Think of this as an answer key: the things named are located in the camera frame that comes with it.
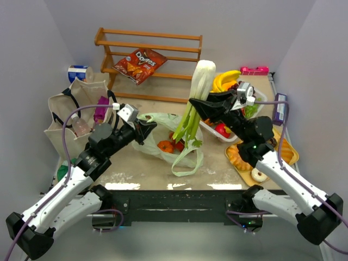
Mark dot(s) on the Doritos chip bag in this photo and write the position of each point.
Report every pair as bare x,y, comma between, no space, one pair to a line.
140,65

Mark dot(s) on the purple box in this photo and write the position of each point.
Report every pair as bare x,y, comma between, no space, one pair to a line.
279,110

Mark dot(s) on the yellow bread tray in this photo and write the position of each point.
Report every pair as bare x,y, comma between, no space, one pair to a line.
244,169

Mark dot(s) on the clear plastic water bottle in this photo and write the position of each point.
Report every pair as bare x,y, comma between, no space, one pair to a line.
79,125

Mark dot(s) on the pink box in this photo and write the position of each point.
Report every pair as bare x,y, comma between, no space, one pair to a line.
258,71

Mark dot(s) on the purple snack bag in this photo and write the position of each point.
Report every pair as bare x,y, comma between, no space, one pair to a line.
101,113

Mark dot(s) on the blue white can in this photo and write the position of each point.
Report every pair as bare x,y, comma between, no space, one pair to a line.
83,73

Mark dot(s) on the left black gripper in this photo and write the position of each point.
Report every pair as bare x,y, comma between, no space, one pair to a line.
137,130

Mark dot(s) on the red apple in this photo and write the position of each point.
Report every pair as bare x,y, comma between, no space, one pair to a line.
223,130

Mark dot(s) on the red cherries pile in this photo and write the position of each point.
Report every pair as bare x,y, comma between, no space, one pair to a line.
178,145

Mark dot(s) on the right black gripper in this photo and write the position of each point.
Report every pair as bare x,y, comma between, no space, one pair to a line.
228,104

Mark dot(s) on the green celery stalk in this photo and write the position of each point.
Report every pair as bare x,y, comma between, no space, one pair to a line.
201,85

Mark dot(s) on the white fruit tray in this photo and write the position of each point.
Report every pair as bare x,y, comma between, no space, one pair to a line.
232,138

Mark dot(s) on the small orange pumpkin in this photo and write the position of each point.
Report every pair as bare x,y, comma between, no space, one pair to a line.
166,146

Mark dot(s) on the beige canvas tote bag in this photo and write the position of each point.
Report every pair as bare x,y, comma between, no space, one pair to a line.
74,99

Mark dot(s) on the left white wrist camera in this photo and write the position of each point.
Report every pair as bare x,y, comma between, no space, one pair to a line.
126,112

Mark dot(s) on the white glazed donut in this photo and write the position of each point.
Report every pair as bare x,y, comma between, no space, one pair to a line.
258,176

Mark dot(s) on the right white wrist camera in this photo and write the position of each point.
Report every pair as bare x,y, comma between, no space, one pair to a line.
243,101

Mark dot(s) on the green grapes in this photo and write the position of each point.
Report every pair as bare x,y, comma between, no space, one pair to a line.
250,110

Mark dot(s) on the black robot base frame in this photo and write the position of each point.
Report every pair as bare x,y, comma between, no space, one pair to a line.
125,207

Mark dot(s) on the golden croissant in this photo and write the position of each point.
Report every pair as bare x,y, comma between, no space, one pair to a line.
286,152

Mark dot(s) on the light green plastic bag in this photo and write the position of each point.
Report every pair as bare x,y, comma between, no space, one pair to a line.
184,160

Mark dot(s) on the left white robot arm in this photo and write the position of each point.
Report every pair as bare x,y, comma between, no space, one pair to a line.
36,229

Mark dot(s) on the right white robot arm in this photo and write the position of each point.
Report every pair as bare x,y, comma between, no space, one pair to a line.
315,213

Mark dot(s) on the dark red grapes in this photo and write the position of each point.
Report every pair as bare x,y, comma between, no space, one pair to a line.
235,87

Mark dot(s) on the yellow banana bunch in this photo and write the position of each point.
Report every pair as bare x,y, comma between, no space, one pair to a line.
226,81

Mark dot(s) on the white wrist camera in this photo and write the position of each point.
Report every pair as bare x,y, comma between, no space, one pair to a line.
243,101
126,112

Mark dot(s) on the chocolate donut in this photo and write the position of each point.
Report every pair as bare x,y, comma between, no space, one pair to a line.
272,142

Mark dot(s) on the wooden shelf rack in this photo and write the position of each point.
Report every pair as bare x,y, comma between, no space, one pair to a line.
116,50

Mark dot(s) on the green cloth bundle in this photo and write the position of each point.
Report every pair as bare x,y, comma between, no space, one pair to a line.
63,169

